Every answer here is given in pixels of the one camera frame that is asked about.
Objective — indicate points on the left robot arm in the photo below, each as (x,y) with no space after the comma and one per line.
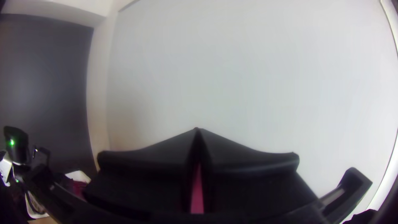
(17,149)

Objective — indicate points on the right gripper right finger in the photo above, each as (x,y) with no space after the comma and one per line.
(248,177)

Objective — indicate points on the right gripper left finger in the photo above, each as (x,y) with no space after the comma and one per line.
(146,174)

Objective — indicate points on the maroon t-shirt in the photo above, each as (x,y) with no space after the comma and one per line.
(197,196)

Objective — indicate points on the white laundry basket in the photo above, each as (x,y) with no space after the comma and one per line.
(79,176)

